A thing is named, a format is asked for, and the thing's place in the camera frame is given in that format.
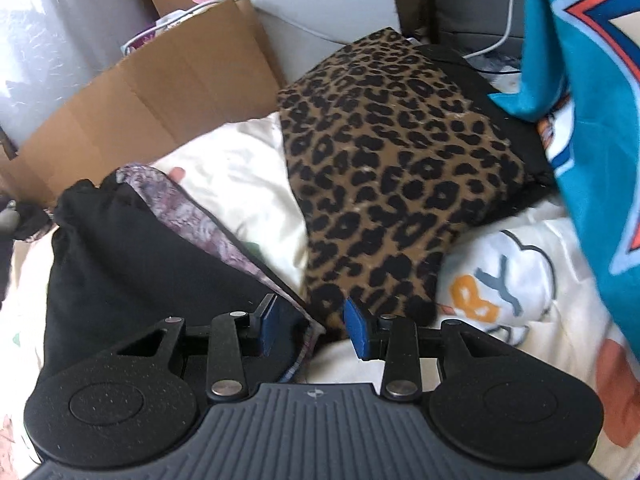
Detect plastic-wrapped grey mattress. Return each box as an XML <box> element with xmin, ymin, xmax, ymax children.
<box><xmin>0</xmin><ymin>0</ymin><xmax>162</xmax><ymax>152</ymax></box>

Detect leopard print folded cloth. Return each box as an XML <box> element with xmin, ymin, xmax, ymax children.
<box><xmin>277</xmin><ymin>27</ymin><xmax>527</xmax><ymax>327</ymax></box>

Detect pile of black clothes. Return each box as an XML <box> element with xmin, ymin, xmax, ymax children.
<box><xmin>0</xmin><ymin>199</ymin><xmax>53</xmax><ymax>242</ymax></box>

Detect brown cardboard sheet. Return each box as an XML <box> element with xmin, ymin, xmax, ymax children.
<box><xmin>0</xmin><ymin>0</ymin><xmax>287</xmax><ymax>207</ymax></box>

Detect black bear-patterned shorts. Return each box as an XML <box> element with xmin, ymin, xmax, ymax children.
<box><xmin>44</xmin><ymin>162</ymin><xmax>327</xmax><ymax>387</ymax></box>

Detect white charging cable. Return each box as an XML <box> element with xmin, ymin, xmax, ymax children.
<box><xmin>461</xmin><ymin>0</ymin><xmax>522</xmax><ymax>59</ymax></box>

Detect grey bag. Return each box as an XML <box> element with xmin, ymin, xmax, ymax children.
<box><xmin>434</xmin><ymin>0</ymin><xmax>527</xmax><ymax>57</ymax></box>

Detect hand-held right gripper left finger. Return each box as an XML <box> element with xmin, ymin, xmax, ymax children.
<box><xmin>117</xmin><ymin>294</ymin><xmax>282</xmax><ymax>402</ymax></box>

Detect printed wipes packet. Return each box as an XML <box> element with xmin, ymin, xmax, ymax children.
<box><xmin>119</xmin><ymin>6</ymin><xmax>202</xmax><ymax>57</ymax></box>

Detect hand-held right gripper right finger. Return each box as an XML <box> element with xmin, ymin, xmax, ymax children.
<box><xmin>344</xmin><ymin>297</ymin><xmax>503</xmax><ymax>402</ymax></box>

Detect teal printed blanket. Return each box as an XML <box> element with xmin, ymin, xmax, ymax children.
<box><xmin>489</xmin><ymin>0</ymin><xmax>640</xmax><ymax>342</ymax></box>

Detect printed cream blanket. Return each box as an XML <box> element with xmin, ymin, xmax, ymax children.
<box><xmin>0</xmin><ymin>110</ymin><xmax>640</xmax><ymax>480</ymax></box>

